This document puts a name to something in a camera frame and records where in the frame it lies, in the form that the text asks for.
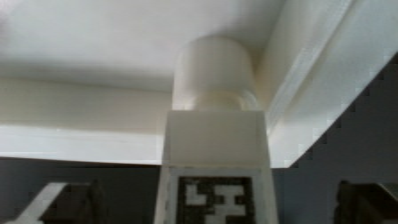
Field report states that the white leg with tag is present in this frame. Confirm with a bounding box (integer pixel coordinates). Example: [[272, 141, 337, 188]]
[[152, 36, 279, 224]]

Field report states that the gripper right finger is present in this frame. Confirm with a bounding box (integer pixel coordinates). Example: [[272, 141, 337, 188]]
[[334, 181, 398, 224]]

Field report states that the white square tabletop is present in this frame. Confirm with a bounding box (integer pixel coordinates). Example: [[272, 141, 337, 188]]
[[0, 0, 398, 168]]

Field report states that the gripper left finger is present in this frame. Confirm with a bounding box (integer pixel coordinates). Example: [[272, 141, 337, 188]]
[[10, 181, 108, 224]]

